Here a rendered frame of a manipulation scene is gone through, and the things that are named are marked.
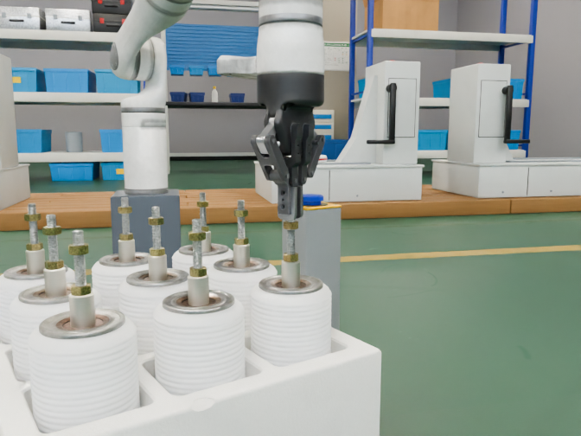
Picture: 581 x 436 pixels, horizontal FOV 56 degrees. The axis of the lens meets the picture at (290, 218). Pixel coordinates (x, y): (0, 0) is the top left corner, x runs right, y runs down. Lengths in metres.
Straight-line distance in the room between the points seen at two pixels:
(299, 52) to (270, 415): 0.37
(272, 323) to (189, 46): 6.19
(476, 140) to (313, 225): 2.40
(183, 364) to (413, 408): 0.47
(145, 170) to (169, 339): 0.67
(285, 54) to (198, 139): 8.47
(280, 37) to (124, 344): 0.34
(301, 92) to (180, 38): 6.16
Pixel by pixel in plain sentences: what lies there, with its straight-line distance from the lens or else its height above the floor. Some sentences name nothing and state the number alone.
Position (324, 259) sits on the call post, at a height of 0.23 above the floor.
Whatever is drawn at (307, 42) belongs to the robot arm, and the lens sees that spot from 0.60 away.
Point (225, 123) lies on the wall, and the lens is 9.08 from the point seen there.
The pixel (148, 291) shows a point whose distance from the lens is 0.66.
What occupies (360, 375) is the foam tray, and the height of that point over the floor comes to 0.16.
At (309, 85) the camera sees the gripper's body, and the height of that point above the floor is 0.48.
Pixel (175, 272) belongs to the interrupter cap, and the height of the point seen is 0.25.
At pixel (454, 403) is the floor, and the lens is 0.96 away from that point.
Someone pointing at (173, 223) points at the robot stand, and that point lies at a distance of 1.18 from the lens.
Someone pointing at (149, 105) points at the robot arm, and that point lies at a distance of 1.19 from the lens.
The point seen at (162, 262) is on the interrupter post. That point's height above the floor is 0.27.
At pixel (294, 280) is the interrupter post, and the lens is 0.64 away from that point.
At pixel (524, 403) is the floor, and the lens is 1.00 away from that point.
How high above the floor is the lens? 0.43
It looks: 9 degrees down
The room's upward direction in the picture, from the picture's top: straight up
